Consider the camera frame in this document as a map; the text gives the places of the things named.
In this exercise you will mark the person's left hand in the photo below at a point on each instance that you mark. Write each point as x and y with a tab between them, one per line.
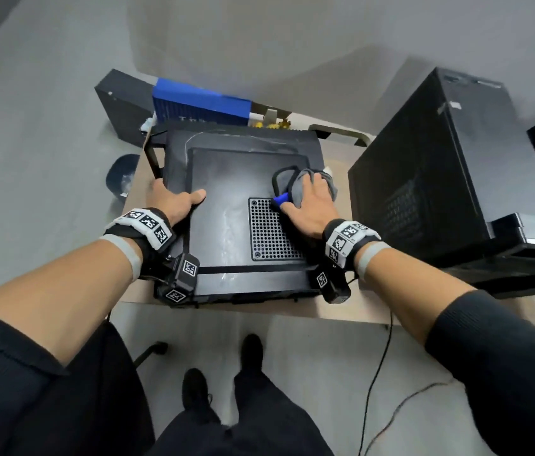
172	204

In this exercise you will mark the person's right hand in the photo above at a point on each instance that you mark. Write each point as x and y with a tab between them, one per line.
315	213

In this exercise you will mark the grey cleaning cloth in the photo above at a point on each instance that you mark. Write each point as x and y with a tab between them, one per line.
296	189

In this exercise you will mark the black device with blue light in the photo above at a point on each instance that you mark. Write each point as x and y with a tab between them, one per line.
229	185

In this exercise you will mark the black Lenovo tower case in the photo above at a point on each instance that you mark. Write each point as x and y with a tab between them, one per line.
419	175

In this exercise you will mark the person's left forearm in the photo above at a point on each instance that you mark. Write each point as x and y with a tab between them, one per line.
58	303

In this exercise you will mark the person's right forearm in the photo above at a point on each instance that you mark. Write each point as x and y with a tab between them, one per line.
429	299

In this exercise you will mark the person's right shoe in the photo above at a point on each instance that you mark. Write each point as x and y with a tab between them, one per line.
252	353

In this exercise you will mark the person's shoe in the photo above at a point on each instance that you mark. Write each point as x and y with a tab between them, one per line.
252	353
196	391

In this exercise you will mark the person's left shoe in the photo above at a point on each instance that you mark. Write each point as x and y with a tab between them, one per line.
196	391

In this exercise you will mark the person's legs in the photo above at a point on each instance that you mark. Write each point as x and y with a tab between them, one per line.
258	422

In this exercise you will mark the left wrist marker band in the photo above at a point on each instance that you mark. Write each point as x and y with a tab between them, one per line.
146	227

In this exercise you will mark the wrist marker band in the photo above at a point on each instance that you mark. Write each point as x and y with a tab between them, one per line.
348	239
146	227

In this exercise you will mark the right wrist marker band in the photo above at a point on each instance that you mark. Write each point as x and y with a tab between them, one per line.
348	239

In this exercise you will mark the dark blue waste bin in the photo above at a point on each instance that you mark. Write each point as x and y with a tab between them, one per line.
120	175

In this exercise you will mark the crumpled white tissue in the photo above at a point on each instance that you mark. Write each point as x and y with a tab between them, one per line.
147	124

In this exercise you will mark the yellow banana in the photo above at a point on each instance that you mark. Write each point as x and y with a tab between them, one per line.
284	124
265	125

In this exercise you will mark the small blue plastic box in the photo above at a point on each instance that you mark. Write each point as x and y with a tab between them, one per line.
201	102

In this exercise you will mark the grey metal stand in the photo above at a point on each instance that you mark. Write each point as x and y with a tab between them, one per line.
271	113

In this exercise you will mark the black floor box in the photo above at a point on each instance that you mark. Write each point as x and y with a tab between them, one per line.
125	104

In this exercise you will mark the black office chair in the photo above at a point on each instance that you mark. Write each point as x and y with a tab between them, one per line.
115	398

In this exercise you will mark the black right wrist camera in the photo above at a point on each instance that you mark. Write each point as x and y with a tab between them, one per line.
331	285

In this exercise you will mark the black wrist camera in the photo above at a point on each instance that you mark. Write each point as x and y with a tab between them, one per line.
182	280
331	285

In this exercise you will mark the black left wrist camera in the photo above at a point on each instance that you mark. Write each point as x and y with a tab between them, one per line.
182	280

